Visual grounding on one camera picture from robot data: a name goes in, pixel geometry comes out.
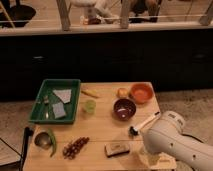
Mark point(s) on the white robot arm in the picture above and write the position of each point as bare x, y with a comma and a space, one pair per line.
165, 135

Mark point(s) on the small green cup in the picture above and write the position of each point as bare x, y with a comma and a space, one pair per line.
89, 106

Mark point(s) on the small metal cup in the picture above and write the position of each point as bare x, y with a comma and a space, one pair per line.
43, 140

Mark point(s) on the clear plastic cup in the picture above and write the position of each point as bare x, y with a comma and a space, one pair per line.
149, 159

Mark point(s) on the apple toy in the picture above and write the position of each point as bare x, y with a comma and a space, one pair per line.
122, 93

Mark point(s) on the yellow banana toy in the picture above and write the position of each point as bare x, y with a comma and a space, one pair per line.
90, 93

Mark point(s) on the dark purple bowl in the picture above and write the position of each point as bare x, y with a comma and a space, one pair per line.
124, 109

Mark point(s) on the orange bowl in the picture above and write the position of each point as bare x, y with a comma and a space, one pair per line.
141, 93

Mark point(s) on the grey cloth piece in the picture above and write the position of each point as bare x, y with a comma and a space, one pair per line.
63, 95

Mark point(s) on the black and white brush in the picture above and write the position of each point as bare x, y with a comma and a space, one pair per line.
134, 130

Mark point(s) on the blue-grey sponge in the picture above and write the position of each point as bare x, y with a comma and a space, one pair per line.
58, 110

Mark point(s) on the small metal clip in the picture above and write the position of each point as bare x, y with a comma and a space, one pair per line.
45, 100

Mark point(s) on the metal spoon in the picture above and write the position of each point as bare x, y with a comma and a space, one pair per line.
47, 111

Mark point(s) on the green plastic tray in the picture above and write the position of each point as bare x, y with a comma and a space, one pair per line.
47, 87

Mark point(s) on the brown grape bunch toy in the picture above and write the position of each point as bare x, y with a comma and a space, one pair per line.
73, 148

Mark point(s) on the black clamp stand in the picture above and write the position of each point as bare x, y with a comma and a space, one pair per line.
27, 134

